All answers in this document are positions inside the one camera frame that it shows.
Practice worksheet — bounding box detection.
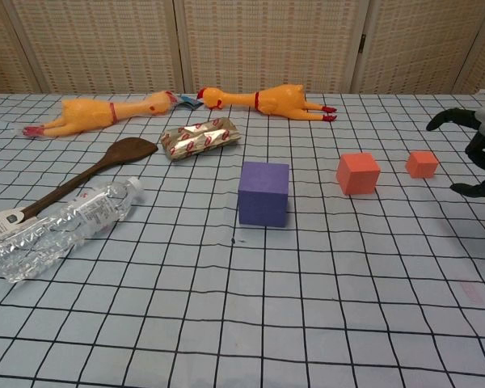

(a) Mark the large purple foam cube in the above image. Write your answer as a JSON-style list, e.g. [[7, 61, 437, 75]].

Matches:
[[238, 161, 290, 228]]

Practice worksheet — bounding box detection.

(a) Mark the white paper spatula label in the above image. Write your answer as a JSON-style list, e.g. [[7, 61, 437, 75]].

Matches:
[[0, 208, 40, 246]]

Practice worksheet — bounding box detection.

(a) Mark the small orange foam cube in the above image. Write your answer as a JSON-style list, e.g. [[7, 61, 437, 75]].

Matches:
[[405, 150, 440, 179]]

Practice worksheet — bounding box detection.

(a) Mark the blue packaging header card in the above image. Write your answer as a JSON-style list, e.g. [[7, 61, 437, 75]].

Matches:
[[173, 95, 204, 110]]

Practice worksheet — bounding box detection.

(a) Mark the large orange foam cube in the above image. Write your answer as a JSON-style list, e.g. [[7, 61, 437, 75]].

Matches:
[[335, 152, 381, 196]]

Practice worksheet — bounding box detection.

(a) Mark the dark wooden spatula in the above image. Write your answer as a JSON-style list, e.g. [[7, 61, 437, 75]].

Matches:
[[18, 137, 159, 221]]

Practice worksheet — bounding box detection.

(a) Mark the gold foil snack packet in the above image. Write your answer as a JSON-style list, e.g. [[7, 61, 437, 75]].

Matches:
[[159, 116, 241, 162]]

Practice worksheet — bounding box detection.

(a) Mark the woven folding screen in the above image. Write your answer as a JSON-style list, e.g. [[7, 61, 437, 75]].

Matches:
[[0, 0, 485, 96]]

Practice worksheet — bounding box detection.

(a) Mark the clear plastic water bottle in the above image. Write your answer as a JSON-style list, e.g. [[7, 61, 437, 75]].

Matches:
[[0, 176, 145, 283]]

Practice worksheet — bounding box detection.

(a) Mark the rubber chicken in clear bag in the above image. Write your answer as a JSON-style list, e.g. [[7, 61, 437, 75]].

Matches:
[[23, 91, 175, 141]]

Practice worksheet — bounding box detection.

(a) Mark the blue checkered tablecloth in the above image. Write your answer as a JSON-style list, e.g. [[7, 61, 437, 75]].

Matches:
[[0, 93, 485, 388]]

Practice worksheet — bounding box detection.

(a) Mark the yellow rubber chicken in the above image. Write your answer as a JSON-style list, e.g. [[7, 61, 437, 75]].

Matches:
[[196, 83, 339, 123]]

